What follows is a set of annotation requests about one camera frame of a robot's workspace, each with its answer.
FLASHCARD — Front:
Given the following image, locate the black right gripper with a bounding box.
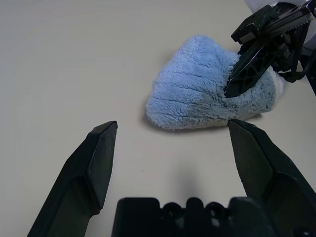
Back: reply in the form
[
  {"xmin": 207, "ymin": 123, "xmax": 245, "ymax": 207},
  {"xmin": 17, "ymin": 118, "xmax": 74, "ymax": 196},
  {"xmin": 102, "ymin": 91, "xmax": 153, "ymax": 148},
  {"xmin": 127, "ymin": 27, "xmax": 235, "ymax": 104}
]
[{"xmin": 223, "ymin": 1, "xmax": 316, "ymax": 98}]

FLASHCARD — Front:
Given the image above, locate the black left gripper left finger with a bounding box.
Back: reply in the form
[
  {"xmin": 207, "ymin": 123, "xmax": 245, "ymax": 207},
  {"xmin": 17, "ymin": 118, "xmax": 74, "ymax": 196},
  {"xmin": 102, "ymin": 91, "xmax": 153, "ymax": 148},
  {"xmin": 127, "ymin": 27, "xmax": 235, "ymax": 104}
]
[{"xmin": 26, "ymin": 120, "xmax": 119, "ymax": 237}]

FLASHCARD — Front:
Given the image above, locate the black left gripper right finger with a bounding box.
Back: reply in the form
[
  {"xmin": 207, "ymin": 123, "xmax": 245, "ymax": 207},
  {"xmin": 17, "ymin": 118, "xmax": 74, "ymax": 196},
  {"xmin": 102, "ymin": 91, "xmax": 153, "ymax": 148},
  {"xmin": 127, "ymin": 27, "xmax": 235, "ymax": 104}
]
[{"xmin": 227, "ymin": 118, "xmax": 316, "ymax": 237}]

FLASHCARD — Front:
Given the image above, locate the fluffy light blue rag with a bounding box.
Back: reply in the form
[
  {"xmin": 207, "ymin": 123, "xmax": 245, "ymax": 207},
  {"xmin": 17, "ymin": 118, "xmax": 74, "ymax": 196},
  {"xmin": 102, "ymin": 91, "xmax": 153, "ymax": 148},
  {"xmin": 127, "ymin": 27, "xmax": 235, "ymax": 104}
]
[{"xmin": 145, "ymin": 34, "xmax": 285, "ymax": 131}]

